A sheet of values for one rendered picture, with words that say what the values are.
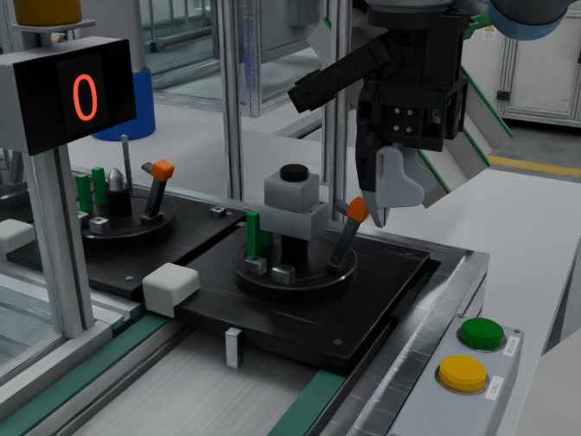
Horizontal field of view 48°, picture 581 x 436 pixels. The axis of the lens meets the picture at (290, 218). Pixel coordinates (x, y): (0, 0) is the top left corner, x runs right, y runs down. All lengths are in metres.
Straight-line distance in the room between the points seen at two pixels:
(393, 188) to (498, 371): 0.19
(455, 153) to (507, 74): 3.79
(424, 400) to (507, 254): 0.52
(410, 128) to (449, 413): 0.25
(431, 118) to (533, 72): 4.15
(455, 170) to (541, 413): 0.37
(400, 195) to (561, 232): 0.58
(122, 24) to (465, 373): 1.17
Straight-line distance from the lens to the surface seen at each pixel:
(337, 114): 0.88
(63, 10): 0.56
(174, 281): 0.70
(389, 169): 0.63
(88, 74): 0.57
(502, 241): 1.11
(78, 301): 0.69
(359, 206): 0.67
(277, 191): 0.69
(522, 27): 0.70
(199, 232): 0.85
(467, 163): 0.98
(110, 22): 1.56
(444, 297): 0.75
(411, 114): 0.60
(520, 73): 4.76
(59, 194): 0.63
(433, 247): 0.84
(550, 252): 1.10
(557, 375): 0.83
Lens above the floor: 1.33
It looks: 24 degrees down
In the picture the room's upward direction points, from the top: straight up
